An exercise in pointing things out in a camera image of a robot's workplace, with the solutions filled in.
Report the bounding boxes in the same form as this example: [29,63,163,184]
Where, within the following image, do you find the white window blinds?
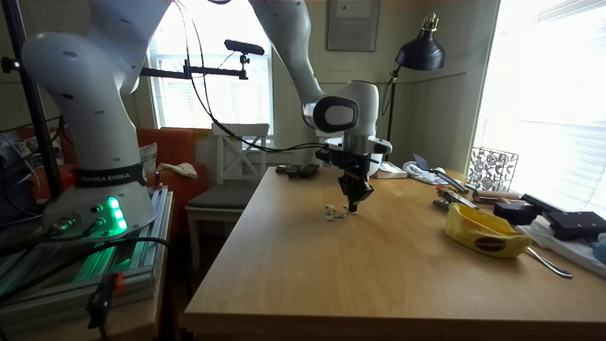
[472,0,606,220]

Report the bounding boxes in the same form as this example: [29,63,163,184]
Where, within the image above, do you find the white book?
[519,222,606,281]

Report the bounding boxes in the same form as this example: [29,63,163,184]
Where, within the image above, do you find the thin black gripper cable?
[173,0,330,155]

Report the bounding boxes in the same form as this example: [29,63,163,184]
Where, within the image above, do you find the aluminium extrusion robot stand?
[0,186,177,334]

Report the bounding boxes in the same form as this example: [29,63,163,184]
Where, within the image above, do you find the crumpled white cloth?
[156,161,201,180]

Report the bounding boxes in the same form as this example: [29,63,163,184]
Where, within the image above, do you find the black box device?
[546,209,606,243]

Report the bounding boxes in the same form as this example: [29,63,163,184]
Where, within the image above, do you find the orange cabinet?
[135,127,216,220]

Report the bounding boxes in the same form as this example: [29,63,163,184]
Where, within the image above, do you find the white plastic colander bowl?
[368,150,394,180]

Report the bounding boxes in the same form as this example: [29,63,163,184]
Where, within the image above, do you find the thick black cable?
[0,235,177,305]

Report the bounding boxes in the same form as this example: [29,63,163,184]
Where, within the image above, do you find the framed wall picture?
[324,0,383,53]

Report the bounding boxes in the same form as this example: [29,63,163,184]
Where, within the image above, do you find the black floor lamp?
[381,12,448,163]

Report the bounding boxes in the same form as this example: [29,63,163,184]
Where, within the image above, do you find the white wooden chair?
[184,121,273,275]

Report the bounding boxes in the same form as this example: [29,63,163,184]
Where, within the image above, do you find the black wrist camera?
[317,142,347,169]

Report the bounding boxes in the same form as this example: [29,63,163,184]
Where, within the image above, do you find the black camera on boom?
[224,38,268,57]

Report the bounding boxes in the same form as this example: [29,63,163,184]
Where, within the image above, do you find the grey metal tool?
[434,188,483,214]

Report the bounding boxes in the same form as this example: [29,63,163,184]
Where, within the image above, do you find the orange black clamp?
[84,271,129,334]

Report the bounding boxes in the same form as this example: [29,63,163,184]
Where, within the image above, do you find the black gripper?
[340,154,376,214]

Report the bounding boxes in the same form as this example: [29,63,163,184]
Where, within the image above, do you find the bright bare window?
[139,0,277,133]

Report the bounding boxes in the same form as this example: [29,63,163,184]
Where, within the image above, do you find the black boom rod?
[139,57,251,82]

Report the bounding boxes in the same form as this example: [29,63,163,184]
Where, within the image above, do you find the metal spoon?
[523,245,576,281]

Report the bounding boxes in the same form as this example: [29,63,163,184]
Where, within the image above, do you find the yellow banana-shaped case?
[442,201,535,262]

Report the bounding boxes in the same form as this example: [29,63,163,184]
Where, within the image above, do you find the white wire lattice cube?
[466,146,521,195]

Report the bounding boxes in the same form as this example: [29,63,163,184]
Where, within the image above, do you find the black stand pole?
[0,0,65,201]

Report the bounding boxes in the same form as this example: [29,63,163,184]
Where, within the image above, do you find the white paper packet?
[381,161,410,182]

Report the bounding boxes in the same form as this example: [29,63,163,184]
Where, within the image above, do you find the black stapler device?
[493,193,561,227]

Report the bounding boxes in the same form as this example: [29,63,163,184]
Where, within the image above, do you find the crumpled grey cloth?
[402,152,453,188]

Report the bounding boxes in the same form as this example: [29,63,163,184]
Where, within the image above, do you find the black electronics box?
[0,133,44,229]

